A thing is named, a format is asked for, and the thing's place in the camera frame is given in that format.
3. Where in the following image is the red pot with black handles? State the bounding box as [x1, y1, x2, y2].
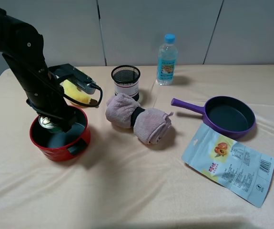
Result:
[30, 106, 91, 161]

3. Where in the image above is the purple frying pan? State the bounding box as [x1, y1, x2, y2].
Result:
[171, 96, 256, 140]

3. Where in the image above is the silver tin can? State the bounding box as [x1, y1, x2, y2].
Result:
[39, 115, 62, 133]

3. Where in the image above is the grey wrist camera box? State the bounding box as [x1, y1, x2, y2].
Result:
[48, 63, 97, 94]

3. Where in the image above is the clear water bottle blue cap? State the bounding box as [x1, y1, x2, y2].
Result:
[156, 34, 178, 85]

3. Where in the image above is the yellow plush banana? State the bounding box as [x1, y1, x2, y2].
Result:
[62, 80, 103, 107]

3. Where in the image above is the black mesh pen holder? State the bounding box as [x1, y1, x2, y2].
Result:
[111, 65, 141, 101]

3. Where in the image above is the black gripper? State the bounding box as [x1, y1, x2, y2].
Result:
[2, 54, 77, 133]

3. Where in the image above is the light blue snack pouch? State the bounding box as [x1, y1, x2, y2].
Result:
[182, 124, 274, 208]

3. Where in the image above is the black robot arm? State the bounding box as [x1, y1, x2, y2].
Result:
[0, 8, 76, 132]

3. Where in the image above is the rolled lilac towel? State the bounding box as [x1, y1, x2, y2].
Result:
[105, 93, 173, 145]

